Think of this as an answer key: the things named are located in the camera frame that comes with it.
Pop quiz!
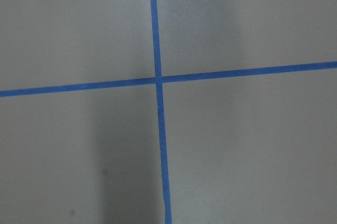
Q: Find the brown paper table mat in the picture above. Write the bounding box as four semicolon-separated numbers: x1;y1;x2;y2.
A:
1;0;336;223

